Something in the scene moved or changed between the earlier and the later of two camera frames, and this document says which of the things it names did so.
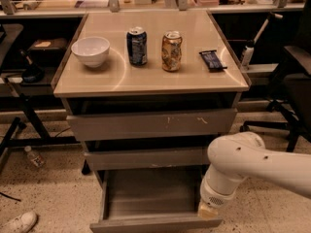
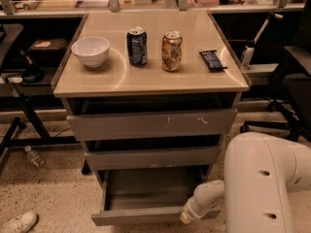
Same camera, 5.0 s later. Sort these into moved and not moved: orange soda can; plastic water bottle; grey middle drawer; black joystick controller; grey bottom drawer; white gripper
Moved: white gripper; grey bottom drawer
Not moved: orange soda can; plastic water bottle; grey middle drawer; black joystick controller
